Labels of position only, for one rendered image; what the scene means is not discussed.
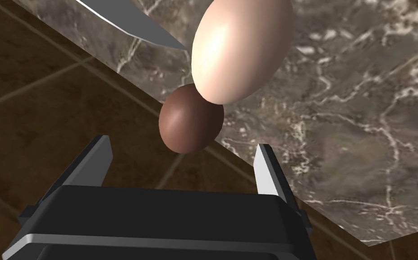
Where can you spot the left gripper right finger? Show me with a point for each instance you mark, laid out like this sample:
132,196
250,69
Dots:
269,173

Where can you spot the grey knife blade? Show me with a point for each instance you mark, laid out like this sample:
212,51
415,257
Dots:
136,23

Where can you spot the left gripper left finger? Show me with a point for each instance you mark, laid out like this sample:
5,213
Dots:
92,164

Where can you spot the brown egg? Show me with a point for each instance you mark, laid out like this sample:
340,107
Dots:
189,121

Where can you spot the pale cream egg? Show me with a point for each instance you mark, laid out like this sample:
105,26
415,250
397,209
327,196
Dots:
236,50

